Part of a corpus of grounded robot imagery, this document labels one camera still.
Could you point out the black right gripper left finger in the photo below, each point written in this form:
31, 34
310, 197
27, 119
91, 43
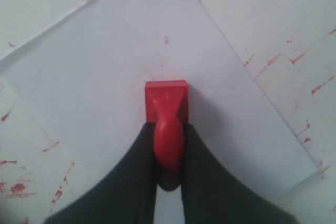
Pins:
126, 195

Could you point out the red stamp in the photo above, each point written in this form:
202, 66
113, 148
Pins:
167, 107

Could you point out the white paper sheet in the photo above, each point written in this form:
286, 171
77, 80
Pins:
86, 77

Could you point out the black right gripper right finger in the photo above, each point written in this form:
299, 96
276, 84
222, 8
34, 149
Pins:
211, 194

